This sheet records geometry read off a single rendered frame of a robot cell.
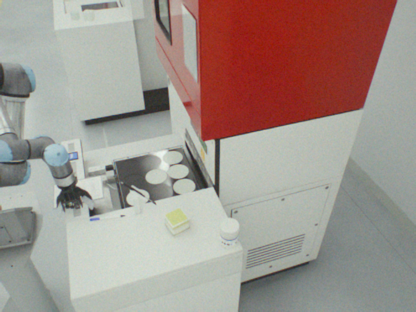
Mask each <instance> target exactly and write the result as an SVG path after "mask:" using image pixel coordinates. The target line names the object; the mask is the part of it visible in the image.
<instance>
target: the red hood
mask: <svg viewBox="0 0 416 312"><path fill-rule="evenodd" d="M396 3H397V0H152V10H153V17H154V29H155V41H156V48H157V56H158V57H159V59H160V61H161V63H162V65H163V67H164V70H165V72H166V73H167V75H168V77H169V79H170V80H171V82H172V84H173V86H174V88H175V90H176V92H177V94H178V96H179V98H180V100H181V102H182V104H183V105H184V108H185V110H186V112H187V114H188V116H189V117H190V118H191V120H192V122H193V124H194V127H195V128H196V131H197V133H198V134H199V136H200V138H201V139H202V141H209V140H212V139H218V138H221V137H227V136H233V135H236V134H242V133H246V132H251V131H257V130H260V129H267V128H272V127H276V126H281V125H285V124H288V123H293V122H297V121H303V120H306V119H311V118H317V117H322V116H327V115H333V114H336V113H342V112H345V111H351V110H356V109H361V108H364V106H365V102H366V98H367V96H368V92H369V89H370V86H371V82H372V80H373V76H374V73H375V70H376V67H377V63H378V60H379V58H380V56H381V52H382V50H383V46H384V42H385V39H386V36H387V33H388V30H389V26H390V23H391V20H392V16H393V13H394V10H395V8H396Z"/></svg>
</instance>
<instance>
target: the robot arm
mask: <svg viewBox="0 0 416 312"><path fill-rule="evenodd" d="M35 88H36V79H35V75H34V73H33V71H32V69H31V68H30V67H29V66H28V65H26V64H21V63H7V62H0V188H5V187H10V186H19V185H23V184H26V183H27V182H28V180H29V178H30V175H31V168H30V166H31V165H30V162H29V160H31V159H40V158H42V159H43V161H44V162H45V163H46V164H47V165H48V167H49V169H50V172H51V174H52V177H53V179H54V183H55V185H56V186H57V188H59V189H61V192H60V194H59V195H58V196H57V197H56V214H57V215H58V217H60V216H61V212H62V211H63V210H64V212H65V206H66V209H70V208H71V209H73V208H75V209H80V207H81V206H82V208H83V203H82V201H84V202H85V203H86V204H87V205H88V207H89V208H90V209H91V210H92V209H93V207H94V208H95V209H96V208H97V205H95V202H94V201H93V199H92V197H91V195H90V194H89V192H88V191H86V190H84V189H82V188H80V187H78V186H76V184H77V183H78V179H77V177H76V176H75V175H74V174H75V173H76V172H75V171H73V169H72V165H71V161H70V159H69V154H68V152H67V150H66V148H65V146H63V145H60V144H56V143H55V141H54V140H53V139H52V138H50V137H49V136H47V135H46V134H39V135H37V136H35V137H34V138H33V139H24V125H25V101H26V100H27V99H28V98H30V93H32V92H34V91H35ZM2 98H3V100H2ZM81 196H82V200H81Z"/></svg>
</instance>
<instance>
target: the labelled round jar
mask: <svg viewBox="0 0 416 312"><path fill-rule="evenodd" d="M238 234H239V223H238V222H237V221H236V220H235V219H231V218H228V219H223V220H222V221H221V223H220V244H221V245H222V246H223V247H225V248H233V247H235V246H236V245H237V244H238Z"/></svg>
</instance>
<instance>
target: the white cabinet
mask: <svg viewBox="0 0 416 312"><path fill-rule="evenodd" d="M240 282H241V271H239V272H235V273H234V274H231V275H227V276H224V277H221V278H218V279H214V280H210V281H208V282H204V283H201V284H197V285H193V286H191V287H187V288H183V289H181V290H177V291H174V292H173V293H168V294H166V295H162V296H159V297H156V298H152V299H149V300H146V301H142V302H139V303H135V304H133V305H129V306H125V307H122V308H118V309H116V310H112V311H108V312H238V302H239V295H240Z"/></svg>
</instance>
